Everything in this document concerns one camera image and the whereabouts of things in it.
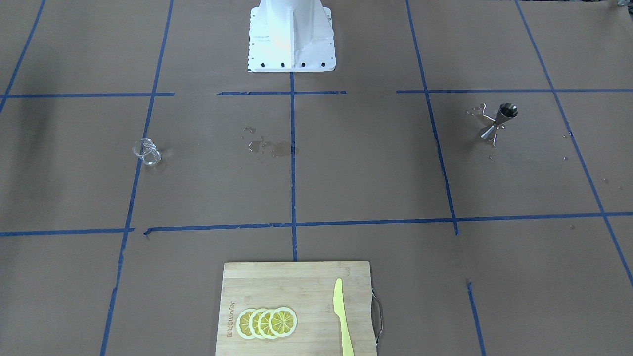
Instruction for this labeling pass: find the clear shot glass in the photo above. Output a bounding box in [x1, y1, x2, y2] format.
[133, 138, 162, 166]

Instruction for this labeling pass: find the steel double jigger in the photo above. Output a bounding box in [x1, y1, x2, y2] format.
[478, 103, 518, 141]

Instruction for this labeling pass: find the wooden cutting board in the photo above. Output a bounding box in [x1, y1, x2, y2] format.
[215, 261, 377, 356]

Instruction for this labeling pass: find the yellow plastic knife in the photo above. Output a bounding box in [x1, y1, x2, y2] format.
[333, 278, 355, 356]

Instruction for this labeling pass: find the lemon slice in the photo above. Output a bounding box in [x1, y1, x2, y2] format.
[247, 308, 267, 339]
[237, 308, 256, 340]
[269, 307, 298, 337]
[257, 309, 277, 340]

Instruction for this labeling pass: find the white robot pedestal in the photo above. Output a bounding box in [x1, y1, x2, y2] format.
[247, 0, 337, 73]

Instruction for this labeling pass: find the metal board handle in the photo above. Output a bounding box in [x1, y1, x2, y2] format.
[371, 288, 384, 348]

